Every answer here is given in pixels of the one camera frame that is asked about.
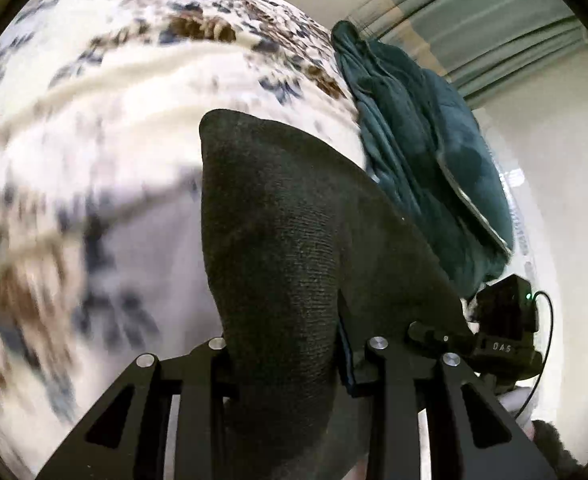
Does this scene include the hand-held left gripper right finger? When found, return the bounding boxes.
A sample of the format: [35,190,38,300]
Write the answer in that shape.
[336,300,558,480]

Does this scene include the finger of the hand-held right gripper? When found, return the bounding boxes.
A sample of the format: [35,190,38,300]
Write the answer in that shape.
[407,321,477,359]

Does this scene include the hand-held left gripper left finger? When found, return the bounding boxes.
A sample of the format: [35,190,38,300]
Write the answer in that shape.
[36,337,241,480]

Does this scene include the dark knitted cloth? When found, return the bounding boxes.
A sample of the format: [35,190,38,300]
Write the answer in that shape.
[199,108,476,480]

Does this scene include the person's right forearm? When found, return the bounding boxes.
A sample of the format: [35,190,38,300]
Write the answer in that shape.
[530,419,586,480]

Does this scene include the dark green blanket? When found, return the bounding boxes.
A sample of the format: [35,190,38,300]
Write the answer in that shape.
[331,20,517,302]

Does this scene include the floral printed blanket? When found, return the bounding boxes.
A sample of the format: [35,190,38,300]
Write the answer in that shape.
[0,0,371,480]

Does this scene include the grey green curtain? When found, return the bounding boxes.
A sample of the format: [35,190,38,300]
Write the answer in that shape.
[353,0,588,102]

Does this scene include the black cable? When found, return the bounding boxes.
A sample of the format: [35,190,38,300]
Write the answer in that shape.
[516,291,556,422]

